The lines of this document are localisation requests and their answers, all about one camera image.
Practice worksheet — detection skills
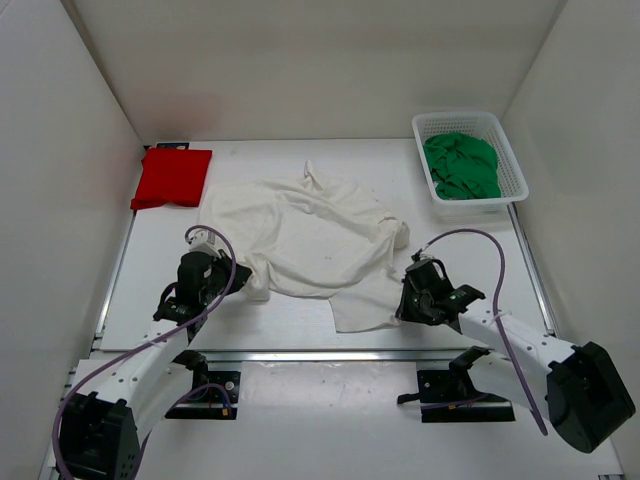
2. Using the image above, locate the red t shirt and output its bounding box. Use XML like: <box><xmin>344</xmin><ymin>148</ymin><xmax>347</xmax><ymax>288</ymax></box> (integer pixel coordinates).
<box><xmin>130</xmin><ymin>148</ymin><xmax>213</xmax><ymax>211</ymax></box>

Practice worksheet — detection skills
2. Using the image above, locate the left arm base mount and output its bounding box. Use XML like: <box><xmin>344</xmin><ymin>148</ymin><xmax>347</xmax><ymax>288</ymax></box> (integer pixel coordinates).
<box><xmin>165</xmin><ymin>364</ymin><xmax>241</xmax><ymax>421</ymax></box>

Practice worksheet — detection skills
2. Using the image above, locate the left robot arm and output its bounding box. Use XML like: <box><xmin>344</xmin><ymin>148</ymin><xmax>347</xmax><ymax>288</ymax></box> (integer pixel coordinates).
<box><xmin>53</xmin><ymin>251</ymin><xmax>252</xmax><ymax>479</ymax></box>

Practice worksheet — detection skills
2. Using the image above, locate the dark card behind red shirt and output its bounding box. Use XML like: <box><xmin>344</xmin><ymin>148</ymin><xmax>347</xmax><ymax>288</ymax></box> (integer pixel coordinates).
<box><xmin>154</xmin><ymin>142</ymin><xmax>190</xmax><ymax>150</ymax></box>

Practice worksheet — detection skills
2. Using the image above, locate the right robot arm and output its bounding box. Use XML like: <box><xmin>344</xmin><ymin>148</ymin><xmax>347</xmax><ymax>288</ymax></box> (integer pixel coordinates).
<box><xmin>396</xmin><ymin>255</ymin><xmax>636</xmax><ymax>453</ymax></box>

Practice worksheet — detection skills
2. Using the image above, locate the white plastic mesh basket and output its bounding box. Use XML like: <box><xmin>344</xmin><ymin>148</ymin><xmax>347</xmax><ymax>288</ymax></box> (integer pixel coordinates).
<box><xmin>412</xmin><ymin>111</ymin><xmax>529</xmax><ymax>217</ymax></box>

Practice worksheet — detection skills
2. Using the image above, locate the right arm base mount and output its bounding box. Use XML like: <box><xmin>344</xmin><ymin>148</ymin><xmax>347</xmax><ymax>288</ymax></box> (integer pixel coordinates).
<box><xmin>396</xmin><ymin>346</ymin><xmax>515</xmax><ymax>423</ymax></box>

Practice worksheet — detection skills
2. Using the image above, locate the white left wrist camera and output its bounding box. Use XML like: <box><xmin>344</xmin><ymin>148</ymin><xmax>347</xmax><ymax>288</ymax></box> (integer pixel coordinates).
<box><xmin>188</xmin><ymin>234</ymin><xmax>218</xmax><ymax>258</ymax></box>

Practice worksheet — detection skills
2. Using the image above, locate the aluminium rail front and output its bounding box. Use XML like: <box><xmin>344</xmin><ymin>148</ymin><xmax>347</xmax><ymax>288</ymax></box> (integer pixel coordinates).
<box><xmin>200</xmin><ymin>348</ymin><xmax>465</xmax><ymax>363</ymax></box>

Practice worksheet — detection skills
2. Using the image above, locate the green garment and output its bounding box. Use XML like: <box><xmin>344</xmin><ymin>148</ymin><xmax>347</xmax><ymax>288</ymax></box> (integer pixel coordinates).
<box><xmin>423</xmin><ymin>132</ymin><xmax>502</xmax><ymax>200</ymax></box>

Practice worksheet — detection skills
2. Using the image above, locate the white t shirt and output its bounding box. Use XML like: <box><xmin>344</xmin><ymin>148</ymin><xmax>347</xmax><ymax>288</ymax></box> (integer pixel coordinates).
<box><xmin>198</xmin><ymin>163</ymin><xmax>410</xmax><ymax>333</ymax></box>

